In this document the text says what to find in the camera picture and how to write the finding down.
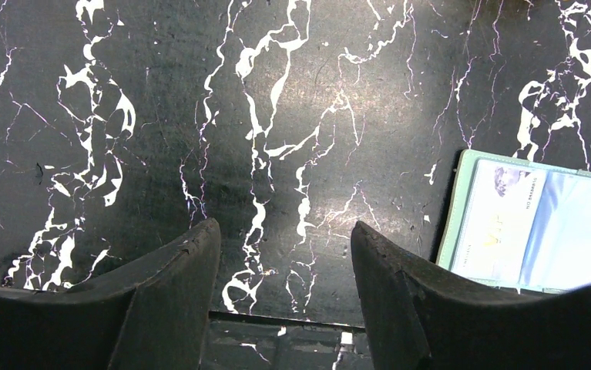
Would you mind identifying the green card holder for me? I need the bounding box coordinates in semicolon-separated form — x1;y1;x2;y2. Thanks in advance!
436;150;591;294

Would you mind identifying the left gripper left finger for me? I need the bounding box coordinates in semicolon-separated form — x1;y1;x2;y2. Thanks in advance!
0;218;221;369

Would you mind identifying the silver credit card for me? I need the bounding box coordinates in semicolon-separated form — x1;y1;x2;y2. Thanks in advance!
451;159;548;283

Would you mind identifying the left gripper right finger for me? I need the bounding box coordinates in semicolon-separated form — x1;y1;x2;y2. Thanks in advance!
351;222;591;369

